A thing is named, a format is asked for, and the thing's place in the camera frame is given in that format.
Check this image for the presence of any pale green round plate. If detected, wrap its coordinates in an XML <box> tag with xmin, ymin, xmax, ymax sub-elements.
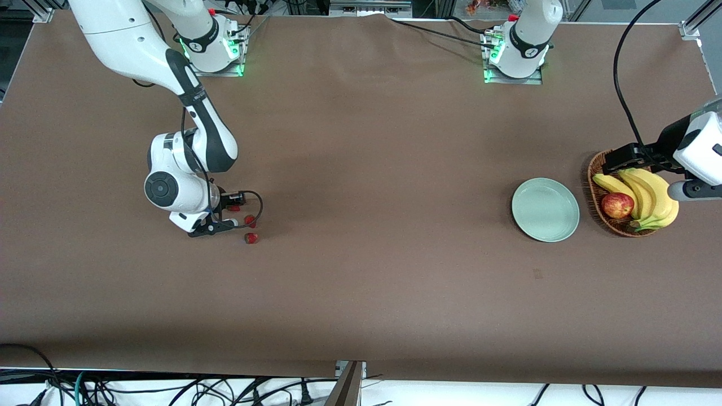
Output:
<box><xmin>512</xmin><ymin>178</ymin><xmax>580</xmax><ymax>243</ymax></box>

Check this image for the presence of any red apple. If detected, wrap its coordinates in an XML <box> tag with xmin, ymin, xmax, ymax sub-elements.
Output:
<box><xmin>601</xmin><ymin>192</ymin><xmax>635</xmax><ymax>219</ymax></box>

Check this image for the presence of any yellow banana bunch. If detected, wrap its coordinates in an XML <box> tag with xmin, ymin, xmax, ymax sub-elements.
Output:
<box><xmin>592</xmin><ymin>167</ymin><xmax>680</xmax><ymax>232</ymax></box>

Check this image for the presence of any brown wicker basket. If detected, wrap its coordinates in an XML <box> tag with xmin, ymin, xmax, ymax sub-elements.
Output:
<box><xmin>587</xmin><ymin>149</ymin><xmax>663</xmax><ymax>238</ymax></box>

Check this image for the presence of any large table cover sheet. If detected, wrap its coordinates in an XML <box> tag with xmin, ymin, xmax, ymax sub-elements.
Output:
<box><xmin>0</xmin><ymin>10</ymin><xmax>722</xmax><ymax>390</ymax></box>

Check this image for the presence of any colourful toy pile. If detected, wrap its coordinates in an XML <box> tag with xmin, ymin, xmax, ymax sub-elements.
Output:
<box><xmin>465</xmin><ymin>0</ymin><xmax>528</xmax><ymax>15</ymax></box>

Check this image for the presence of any grey metal box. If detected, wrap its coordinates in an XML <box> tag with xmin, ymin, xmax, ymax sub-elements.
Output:
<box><xmin>329</xmin><ymin>0</ymin><xmax>413</xmax><ymax>17</ymax></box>

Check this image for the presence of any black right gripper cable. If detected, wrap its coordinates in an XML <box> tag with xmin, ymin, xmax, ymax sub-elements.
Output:
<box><xmin>133</xmin><ymin>78</ymin><xmax>264</xmax><ymax>231</ymax></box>

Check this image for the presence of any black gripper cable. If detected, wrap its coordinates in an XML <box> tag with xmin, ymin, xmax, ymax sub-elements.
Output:
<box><xmin>613</xmin><ymin>0</ymin><xmax>663</xmax><ymax>150</ymax></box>
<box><xmin>133</xmin><ymin>78</ymin><xmax>264</xmax><ymax>231</ymax></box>

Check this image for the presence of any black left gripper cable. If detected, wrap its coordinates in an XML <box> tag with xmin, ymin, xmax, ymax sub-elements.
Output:
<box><xmin>613</xmin><ymin>0</ymin><xmax>663</xmax><ymax>150</ymax></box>

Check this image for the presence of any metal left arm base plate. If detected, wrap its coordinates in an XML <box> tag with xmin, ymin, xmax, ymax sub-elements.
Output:
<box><xmin>482</xmin><ymin>28</ymin><xmax>545</xmax><ymax>85</ymax></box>

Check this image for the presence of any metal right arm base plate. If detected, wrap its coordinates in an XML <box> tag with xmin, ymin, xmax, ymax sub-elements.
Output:
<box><xmin>189</xmin><ymin>25</ymin><xmax>249</xmax><ymax>78</ymax></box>

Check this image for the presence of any wooden post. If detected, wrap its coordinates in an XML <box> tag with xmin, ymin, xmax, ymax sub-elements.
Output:
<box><xmin>324</xmin><ymin>361</ymin><xmax>364</xmax><ymax>406</ymax></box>

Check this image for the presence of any teal floor cable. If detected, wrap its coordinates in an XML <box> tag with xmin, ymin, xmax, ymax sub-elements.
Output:
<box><xmin>73</xmin><ymin>370</ymin><xmax>90</xmax><ymax>406</ymax></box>

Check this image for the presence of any black table power cable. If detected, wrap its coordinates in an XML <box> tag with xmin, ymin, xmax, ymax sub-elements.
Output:
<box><xmin>385</xmin><ymin>14</ymin><xmax>500</xmax><ymax>50</ymax></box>

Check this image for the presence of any thick black floor cable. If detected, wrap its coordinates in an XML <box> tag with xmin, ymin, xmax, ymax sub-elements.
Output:
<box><xmin>0</xmin><ymin>343</ymin><xmax>63</xmax><ymax>406</ymax></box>

